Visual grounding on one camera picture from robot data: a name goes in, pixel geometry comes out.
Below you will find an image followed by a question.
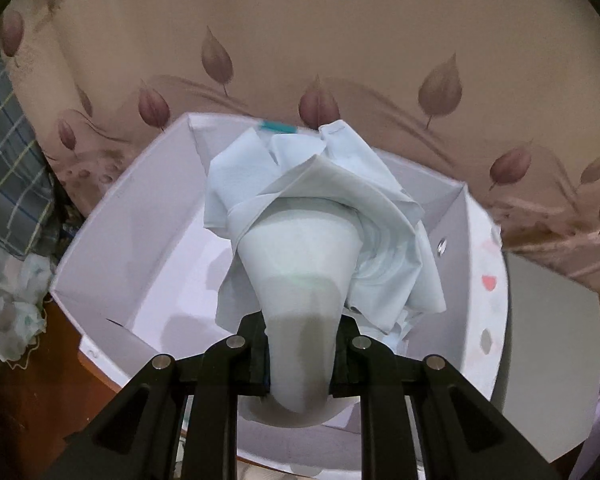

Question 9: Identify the grey-green board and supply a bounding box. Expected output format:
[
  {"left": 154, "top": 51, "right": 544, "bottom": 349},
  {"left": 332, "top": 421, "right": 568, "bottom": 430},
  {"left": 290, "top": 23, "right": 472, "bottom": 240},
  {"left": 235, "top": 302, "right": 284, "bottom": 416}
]
[{"left": 495, "top": 250, "right": 600, "bottom": 461}]

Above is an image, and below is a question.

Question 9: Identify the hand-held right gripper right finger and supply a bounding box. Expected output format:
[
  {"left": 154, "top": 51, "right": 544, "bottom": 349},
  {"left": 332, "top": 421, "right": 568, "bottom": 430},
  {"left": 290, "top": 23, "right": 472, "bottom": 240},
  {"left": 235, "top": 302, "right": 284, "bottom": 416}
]
[{"left": 330, "top": 316, "right": 563, "bottom": 480}]

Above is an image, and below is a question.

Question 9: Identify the grey plaid cloth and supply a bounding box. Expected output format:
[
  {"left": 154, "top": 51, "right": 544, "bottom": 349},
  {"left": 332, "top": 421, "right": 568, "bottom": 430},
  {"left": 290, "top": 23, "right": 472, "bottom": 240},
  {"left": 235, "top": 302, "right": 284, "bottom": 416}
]
[{"left": 0, "top": 42, "right": 56, "bottom": 261}]

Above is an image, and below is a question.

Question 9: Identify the white cardboard shoebox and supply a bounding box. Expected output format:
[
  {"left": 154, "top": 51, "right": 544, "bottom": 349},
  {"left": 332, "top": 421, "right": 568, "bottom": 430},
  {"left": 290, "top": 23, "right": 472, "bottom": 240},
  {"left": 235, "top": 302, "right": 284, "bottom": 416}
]
[{"left": 50, "top": 112, "right": 511, "bottom": 478}]

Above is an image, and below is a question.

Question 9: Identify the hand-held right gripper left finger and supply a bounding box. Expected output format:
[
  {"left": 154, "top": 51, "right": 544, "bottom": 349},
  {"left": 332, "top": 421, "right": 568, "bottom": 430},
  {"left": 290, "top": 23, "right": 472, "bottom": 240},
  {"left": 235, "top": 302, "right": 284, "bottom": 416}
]
[{"left": 45, "top": 312, "right": 272, "bottom": 480}]

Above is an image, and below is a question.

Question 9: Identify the pale mint underwear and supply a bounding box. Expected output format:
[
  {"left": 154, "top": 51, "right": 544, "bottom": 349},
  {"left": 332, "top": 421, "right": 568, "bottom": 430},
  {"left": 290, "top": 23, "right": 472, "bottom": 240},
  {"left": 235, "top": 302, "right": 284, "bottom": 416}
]
[{"left": 235, "top": 207, "right": 363, "bottom": 415}]

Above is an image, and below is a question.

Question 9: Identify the white floral cloth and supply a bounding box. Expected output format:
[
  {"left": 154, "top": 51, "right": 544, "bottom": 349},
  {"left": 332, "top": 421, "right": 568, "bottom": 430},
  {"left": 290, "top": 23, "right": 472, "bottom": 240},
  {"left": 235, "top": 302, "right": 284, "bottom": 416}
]
[{"left": 0, "top": 240, "right": 48, "bottom": 366}]

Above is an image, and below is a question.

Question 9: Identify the crumpled pale blue underwear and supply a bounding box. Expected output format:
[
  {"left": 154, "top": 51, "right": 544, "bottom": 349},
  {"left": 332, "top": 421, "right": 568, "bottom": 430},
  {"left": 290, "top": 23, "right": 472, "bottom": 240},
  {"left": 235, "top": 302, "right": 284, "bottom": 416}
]
[{"left": 202, "top": 120, "right": 448, "bottom": 351}]

